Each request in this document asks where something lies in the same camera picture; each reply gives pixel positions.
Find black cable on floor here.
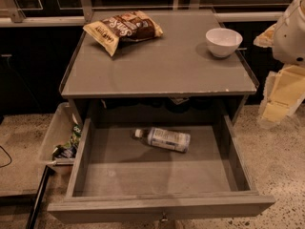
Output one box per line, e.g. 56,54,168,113
0,145,13,169

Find open grey top drawer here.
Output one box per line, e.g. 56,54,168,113
48,115,275,223

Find blue plastic water bottle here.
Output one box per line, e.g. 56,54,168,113
134,127,191,153

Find metal railing frame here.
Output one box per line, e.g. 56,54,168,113
1,0,293,27

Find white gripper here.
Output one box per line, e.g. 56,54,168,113
254,0,305,128

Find snack packets in bin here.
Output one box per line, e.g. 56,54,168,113
52,124,82,159

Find clear plastic storage bin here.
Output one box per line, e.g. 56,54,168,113
39,102,76,175

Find white ceramic bowl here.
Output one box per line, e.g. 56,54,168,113
206,28,243,58

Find brown snack chip bag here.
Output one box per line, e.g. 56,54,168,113
83,10,163,56

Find black bar on floor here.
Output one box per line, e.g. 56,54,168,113
26,166,52,229

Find grey wooden cabinet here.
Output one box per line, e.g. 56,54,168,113
60,10,258,114

